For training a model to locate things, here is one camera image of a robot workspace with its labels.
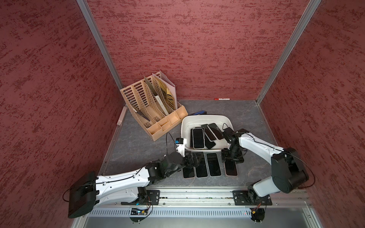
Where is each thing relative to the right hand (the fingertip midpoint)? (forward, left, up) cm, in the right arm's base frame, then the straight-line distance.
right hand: (229, 163), depth 83 cm
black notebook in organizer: (+43, +62, -2) cm, 75 cm away
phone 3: (-3, +17, -3) cm, 17 cm away
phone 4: (+18, +9, 0) cm, 21 cm away
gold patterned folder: (+41, +37, +23) cm, 59 cm away
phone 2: (+1, +9, -5) cm, 10 cm away
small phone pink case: (-3, 0, +1) cm, 3 cm away
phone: (+19, +17, -2) cm, 25 cm away
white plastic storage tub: (+32, +23, -1) cm, 39 cm away
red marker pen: (+58, -7, -4) cm, 59 cm away
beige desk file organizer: (+48, +53, +8) cm, 72 cm away
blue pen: (+42, +12, -1) cm, 43 cm away
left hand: (0, +20, +13) cm, 23 cm away
